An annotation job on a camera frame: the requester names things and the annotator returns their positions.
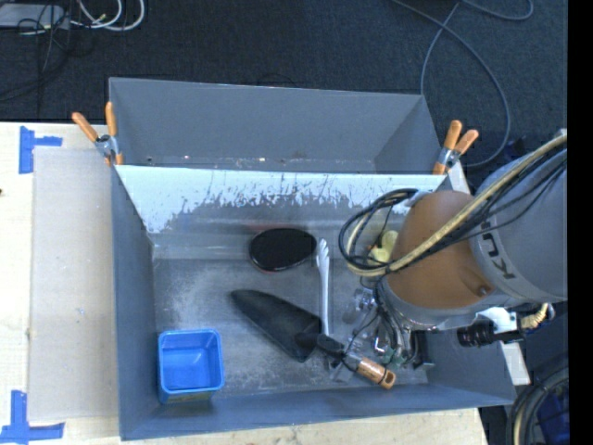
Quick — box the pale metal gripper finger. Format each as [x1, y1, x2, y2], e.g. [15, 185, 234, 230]
[343, 287, 377, 325]
[329, 350, 368, 383]

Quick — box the white plastic fork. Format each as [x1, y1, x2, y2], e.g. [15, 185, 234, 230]
[316, 237, 332, 337]

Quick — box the black oval dish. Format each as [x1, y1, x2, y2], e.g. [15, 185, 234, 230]
[247, 227, 319, 275]

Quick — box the blue plastic tub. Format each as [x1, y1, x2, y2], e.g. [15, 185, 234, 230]
[157, 328, 227, 405]

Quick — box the grey metal bin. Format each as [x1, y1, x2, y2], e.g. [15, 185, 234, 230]
[107, 76, 518, 442]

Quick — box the pale flat board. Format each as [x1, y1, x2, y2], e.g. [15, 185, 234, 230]
[26, 146, 120, 428]

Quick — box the black cylinder on white bracket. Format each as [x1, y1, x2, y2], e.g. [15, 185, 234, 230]
[456, 306, 530, 350]

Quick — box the black trowel with wooden handle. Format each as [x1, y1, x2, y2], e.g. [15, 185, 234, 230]
[230, 288, 397, 391]

